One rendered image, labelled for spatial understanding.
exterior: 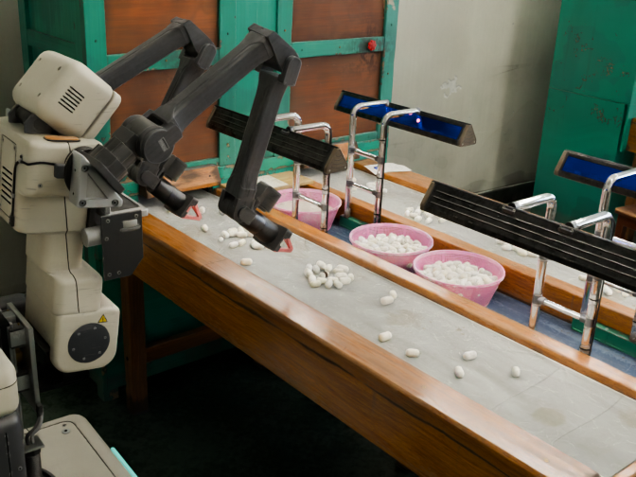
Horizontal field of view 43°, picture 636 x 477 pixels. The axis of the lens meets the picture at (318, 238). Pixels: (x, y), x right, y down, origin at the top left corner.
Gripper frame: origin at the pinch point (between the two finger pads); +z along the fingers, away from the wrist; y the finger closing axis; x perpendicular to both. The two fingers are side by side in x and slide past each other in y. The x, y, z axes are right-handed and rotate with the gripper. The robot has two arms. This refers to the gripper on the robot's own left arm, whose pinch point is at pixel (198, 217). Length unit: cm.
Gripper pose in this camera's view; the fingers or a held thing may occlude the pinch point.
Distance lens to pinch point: 242.7
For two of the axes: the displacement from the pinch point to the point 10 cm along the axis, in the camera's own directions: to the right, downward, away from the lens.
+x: -5.4, 8.3, -1.4
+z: 5.5, 4.7, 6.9
